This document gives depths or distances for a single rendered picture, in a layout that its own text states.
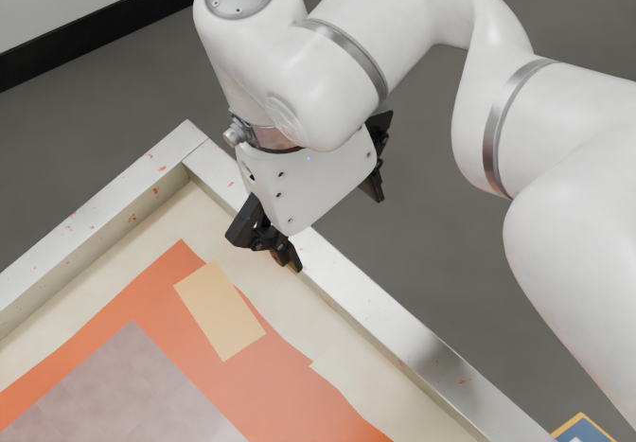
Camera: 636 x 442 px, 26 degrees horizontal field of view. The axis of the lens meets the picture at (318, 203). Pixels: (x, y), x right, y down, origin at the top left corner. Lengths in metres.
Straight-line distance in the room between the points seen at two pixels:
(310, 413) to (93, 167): 2.16
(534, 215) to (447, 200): 2.55
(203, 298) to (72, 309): 0.13
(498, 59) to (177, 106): 2.72
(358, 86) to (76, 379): 0.56
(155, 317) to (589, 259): 0.73
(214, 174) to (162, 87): 2.20
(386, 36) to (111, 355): 0.55
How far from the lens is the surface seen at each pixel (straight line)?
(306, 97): 0.87
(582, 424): 1.61
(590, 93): 0.75
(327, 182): 1.07
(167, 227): 1.39
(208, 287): 1.33
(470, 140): 0.78
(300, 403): 1.25
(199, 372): 1.29
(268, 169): 1.02
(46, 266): 1.37
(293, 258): 1.12
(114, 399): 1.31
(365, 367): 1.25
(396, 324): 1.22
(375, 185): 1.14
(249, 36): 0.90
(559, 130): 0.75
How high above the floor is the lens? 2.24
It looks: 44 degrees down
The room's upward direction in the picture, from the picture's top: straight up
